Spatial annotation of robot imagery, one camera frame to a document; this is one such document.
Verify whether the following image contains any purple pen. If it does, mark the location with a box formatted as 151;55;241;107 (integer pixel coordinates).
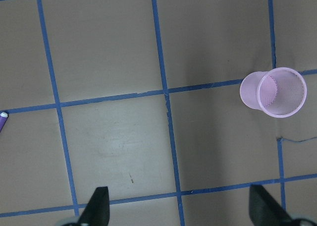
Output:
0;112;8;131

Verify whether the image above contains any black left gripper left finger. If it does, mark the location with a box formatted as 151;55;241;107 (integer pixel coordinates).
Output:
78;186;110;226

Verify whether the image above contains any pink mesh cup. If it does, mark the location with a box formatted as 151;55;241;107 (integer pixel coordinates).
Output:
240;67;307;118

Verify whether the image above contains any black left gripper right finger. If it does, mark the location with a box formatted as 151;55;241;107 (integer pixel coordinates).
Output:
249;184;300;226

